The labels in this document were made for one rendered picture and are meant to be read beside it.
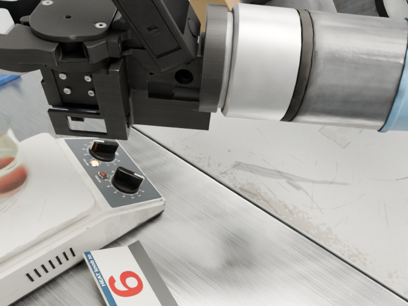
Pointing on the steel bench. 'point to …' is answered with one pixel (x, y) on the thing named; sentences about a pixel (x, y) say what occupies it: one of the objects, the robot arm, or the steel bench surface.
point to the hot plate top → (43, 198)
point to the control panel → (110, 193)
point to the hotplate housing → (71, 240)
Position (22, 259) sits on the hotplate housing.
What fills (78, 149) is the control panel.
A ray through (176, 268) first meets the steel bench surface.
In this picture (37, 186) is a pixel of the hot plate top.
